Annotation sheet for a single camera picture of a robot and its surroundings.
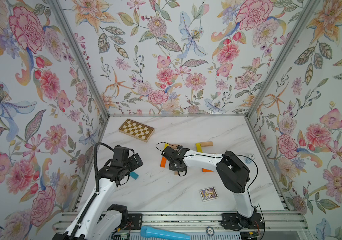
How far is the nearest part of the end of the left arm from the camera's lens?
544mm

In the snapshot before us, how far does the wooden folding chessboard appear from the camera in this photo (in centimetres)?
108

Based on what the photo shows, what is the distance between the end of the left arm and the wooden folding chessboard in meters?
0.33
